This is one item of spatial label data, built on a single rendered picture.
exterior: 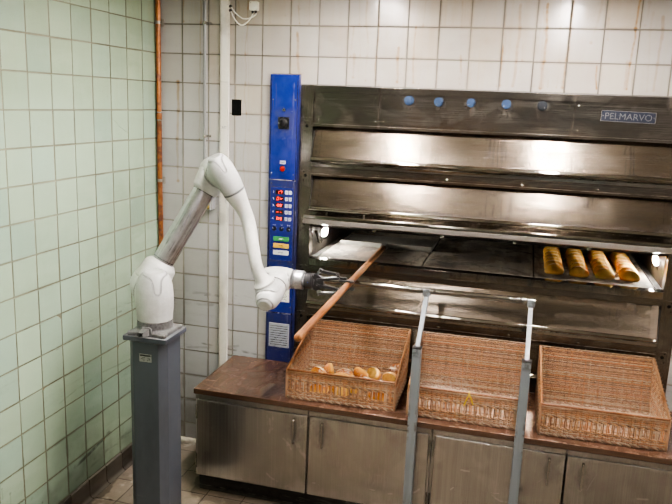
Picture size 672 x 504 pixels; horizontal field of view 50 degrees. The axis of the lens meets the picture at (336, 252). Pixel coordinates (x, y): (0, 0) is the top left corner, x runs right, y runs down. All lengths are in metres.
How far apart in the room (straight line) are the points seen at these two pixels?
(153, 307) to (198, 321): 1.11
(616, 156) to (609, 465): 1.43
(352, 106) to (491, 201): 0.86
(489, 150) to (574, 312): 0.92
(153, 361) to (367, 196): 1.39
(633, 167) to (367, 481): 1.97
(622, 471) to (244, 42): 2.77
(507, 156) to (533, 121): 0.21
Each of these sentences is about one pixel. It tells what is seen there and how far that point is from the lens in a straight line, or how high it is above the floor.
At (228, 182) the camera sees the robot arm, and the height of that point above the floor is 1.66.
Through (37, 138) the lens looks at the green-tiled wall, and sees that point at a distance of 3.32.
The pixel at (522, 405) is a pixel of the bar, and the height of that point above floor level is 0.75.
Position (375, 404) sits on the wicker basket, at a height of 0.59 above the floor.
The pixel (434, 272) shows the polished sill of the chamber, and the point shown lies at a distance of 3.79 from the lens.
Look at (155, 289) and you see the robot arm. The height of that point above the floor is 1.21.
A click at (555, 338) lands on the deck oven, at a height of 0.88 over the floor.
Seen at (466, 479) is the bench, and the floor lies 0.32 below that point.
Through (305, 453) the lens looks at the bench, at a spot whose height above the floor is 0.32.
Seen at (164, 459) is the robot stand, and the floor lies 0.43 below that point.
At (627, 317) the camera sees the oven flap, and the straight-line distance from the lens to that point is 3.84.
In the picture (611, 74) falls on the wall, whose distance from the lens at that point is 3.68.
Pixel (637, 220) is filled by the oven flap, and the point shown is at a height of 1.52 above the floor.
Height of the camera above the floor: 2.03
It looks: 12 degrees down
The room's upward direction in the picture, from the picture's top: 2 degrees clockwise
